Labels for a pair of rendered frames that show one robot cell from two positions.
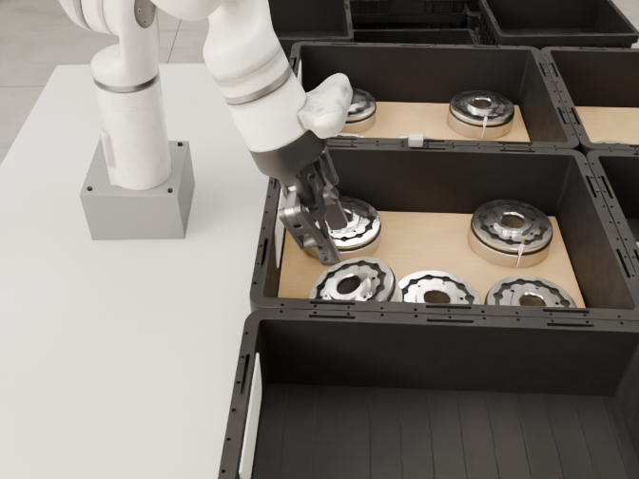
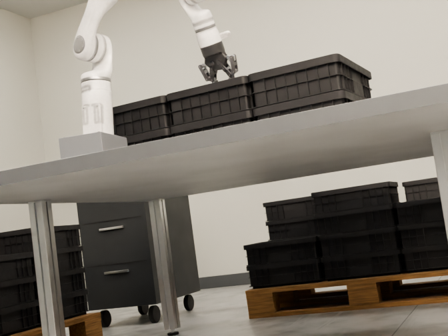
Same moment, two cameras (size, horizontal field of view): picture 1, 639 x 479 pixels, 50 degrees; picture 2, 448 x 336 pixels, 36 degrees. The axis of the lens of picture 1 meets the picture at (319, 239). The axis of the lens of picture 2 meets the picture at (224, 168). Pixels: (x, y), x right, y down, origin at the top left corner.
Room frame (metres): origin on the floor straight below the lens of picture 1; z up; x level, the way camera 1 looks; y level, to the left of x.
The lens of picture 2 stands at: (-0.27, 2.08, 0.45)
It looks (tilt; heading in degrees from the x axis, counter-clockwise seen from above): 5 degrees up; 293
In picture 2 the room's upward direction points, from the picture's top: 8 degrees counter-clockwise
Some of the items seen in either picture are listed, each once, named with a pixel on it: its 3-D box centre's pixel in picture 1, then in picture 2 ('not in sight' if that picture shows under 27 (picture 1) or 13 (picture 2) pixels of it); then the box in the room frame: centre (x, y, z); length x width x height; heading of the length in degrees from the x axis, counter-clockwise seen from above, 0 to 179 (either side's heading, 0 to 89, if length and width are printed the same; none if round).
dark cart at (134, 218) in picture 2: not in sight; (139, 245); (1.94, -1.64, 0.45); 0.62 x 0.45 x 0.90; 91
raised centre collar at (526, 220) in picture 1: (513, 221); not in sight; (0.68, -0.25, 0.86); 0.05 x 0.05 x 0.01
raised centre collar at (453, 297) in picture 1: (436, 299); not in sight; (0.55, -0.13, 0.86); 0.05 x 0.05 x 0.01
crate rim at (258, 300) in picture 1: (435, 225); (231, 95); (0.61, -0.13, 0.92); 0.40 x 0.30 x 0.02; 87
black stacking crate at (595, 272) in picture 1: (431, 258); (233, 110); (0.61, -0.13, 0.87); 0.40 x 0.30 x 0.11; 87
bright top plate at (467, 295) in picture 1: (435, 302); not in sight; (0.55, -0.13, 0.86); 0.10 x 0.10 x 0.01
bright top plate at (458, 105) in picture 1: (481, 106); not in sight; (0.98, -0.26, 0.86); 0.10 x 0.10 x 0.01
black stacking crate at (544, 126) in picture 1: (416, 124); (159, 126); (0.91, -0.15, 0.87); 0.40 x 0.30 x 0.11; 87
